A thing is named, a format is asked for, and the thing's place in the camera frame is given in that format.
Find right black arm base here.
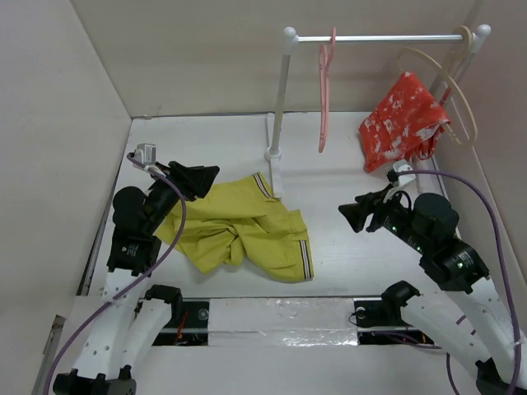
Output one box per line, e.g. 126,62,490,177
348,297,440,350

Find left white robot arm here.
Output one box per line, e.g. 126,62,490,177
44,159,220,394

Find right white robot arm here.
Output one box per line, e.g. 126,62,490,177
338,188,526,394

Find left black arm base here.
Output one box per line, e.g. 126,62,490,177
153,299,210,346

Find white clothes rack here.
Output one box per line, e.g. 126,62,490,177
265,24,492,200

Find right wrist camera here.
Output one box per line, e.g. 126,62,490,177
387,160,415,186

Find yellow-green trousers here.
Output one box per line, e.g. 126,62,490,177
155,173,315,283

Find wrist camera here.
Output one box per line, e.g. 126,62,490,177
387,160,415,186
133,143,156,165

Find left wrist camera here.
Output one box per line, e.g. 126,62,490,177
133,143,156,165

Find silver tape strip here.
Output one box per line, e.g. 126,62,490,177
208,297,358,347

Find pink plastic hanger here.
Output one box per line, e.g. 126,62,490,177
318,26,337,153

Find beige wooden hanger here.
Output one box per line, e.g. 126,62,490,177
396,26,481,147

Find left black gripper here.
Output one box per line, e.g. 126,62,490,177
144,160,218,233

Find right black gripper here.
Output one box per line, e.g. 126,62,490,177
336,182,428,253

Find red white patterned garment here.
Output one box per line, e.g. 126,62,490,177
358,72,450,173

